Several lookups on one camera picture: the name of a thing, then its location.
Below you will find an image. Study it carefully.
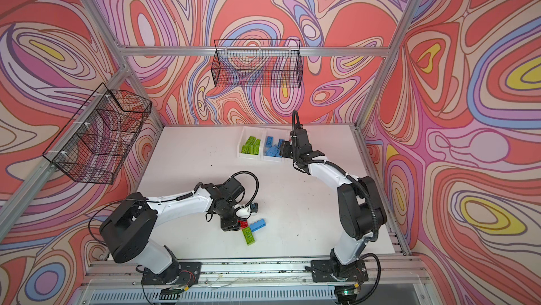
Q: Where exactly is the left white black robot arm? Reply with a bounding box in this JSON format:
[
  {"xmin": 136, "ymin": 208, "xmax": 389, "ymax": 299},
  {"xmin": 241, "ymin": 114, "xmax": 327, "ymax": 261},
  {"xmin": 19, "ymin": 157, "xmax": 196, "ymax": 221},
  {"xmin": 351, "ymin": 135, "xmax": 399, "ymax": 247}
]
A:
[{"xmin": 99, "ymin": 171, "xmax": 259, "ymax": 287}]

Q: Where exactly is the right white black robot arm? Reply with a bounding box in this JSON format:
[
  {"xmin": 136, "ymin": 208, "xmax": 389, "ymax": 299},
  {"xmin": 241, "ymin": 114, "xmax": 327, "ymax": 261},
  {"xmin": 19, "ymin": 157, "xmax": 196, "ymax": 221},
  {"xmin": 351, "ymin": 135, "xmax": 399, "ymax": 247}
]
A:
[{"xmin": 280, "ymin": 123, "xmax": 387, "ymax": 282}]

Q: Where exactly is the left white plastic bin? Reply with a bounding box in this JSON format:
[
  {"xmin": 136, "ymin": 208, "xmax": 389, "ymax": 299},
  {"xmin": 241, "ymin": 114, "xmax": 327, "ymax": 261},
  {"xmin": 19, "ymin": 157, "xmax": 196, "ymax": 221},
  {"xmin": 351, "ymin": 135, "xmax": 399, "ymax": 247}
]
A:
[{"xmin": 236, "ymin": 126, "xmax": 266, "ymax": 160}]

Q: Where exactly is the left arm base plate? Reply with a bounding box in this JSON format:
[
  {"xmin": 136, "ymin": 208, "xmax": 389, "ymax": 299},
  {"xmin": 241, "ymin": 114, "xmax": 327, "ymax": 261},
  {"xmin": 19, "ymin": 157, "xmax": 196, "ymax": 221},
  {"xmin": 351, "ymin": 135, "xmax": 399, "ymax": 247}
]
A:
[{"xmin": 141, "ymin": 261, "xmax": 202, "ymax": 286}]

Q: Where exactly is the back black wire basket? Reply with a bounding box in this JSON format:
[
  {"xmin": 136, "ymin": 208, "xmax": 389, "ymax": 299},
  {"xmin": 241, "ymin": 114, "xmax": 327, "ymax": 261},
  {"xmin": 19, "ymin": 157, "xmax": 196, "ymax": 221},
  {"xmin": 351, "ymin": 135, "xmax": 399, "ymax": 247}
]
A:
[{"xmin": 211, "ymin": 37, "xmax": 304, "ymax": 88}]

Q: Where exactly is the black wire basket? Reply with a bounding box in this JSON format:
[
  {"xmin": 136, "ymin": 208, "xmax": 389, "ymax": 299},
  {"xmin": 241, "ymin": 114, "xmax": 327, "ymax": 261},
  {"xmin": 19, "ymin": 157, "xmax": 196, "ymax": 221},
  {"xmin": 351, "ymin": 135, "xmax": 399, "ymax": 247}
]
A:
[
  {"xmin": 211, "ymin": 37, "xmax": 304, "ymax": 88},
  {"xmin": 42, "ymin": 84, "xmax": 152, "ymax": 185}
]

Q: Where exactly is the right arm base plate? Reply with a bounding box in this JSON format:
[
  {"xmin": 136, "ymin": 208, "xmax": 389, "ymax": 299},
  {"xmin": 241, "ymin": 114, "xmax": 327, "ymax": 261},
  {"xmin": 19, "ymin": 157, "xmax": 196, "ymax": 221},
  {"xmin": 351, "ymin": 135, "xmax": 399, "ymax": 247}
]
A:
[{"xmin": 304, "ymin": 259, "xmax": 369, "ymax": 284}]

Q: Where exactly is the white vented cable duct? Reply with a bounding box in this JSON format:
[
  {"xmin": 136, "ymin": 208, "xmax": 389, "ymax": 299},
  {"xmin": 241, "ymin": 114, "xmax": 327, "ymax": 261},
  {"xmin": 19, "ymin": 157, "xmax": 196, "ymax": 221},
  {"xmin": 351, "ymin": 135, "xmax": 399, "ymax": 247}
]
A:
[{"xmin": 80, "ymin": 286, "xmax": 337, "ymax": 304}]

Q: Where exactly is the left black wire basket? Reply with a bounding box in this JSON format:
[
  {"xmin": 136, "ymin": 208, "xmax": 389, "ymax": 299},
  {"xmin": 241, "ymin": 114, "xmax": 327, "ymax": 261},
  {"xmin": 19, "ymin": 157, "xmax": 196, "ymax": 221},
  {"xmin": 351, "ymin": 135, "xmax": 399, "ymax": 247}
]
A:
[{"xmin": 42, "ymin": 84, "xmax": 152, "ymax": 185}]

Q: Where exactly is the aluminium front rail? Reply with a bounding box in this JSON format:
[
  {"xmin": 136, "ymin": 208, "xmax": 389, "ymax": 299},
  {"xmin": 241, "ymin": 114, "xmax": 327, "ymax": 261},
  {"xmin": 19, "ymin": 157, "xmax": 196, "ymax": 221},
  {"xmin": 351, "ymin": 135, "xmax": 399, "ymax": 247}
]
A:
[{"xmin": 82, "ymin": 254, "xmax": 432, "ymax": 288}]

